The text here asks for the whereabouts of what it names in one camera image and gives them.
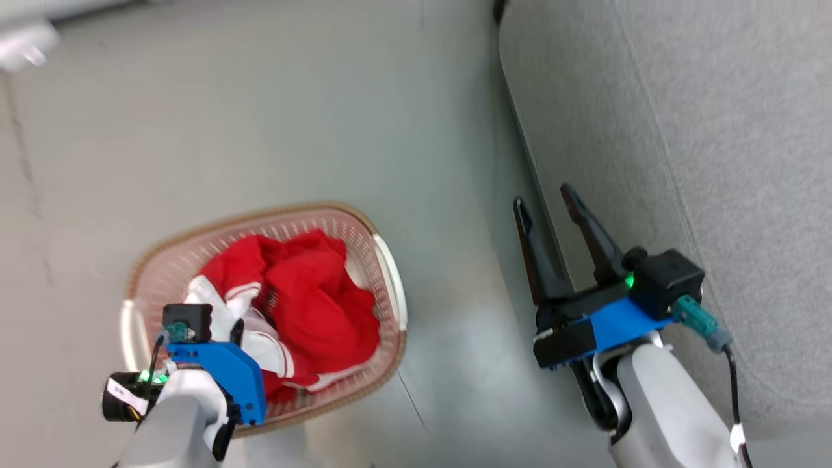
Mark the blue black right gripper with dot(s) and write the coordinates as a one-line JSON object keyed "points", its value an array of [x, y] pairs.
{"points": [[617, 325]]}

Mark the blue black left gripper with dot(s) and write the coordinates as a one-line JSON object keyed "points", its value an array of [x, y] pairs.
{"points": [[237, 380]]}

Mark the red and white garment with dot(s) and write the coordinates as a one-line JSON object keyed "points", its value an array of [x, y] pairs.
{"points": [[318, 299]]}

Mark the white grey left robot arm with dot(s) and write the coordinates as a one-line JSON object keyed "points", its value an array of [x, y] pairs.
{"points": [[175, 422]]}

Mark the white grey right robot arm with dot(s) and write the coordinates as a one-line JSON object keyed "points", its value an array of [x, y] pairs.
{"points": [[669, 416]]}

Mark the grey fabric sofa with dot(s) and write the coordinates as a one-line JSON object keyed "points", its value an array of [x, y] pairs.
{"points": [[715, 162]]}

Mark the white power strip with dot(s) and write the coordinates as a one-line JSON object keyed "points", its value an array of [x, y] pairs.
{"points": [[23, 45]]}

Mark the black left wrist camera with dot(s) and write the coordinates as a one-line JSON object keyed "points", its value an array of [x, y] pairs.
{"points": [[192, 318]]}

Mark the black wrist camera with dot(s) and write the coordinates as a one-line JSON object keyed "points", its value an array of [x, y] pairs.
{"points": [[669, 279], [192, 318]]}

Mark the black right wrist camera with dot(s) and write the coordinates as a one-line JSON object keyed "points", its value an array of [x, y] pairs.
{"points": [[669, 279]]}

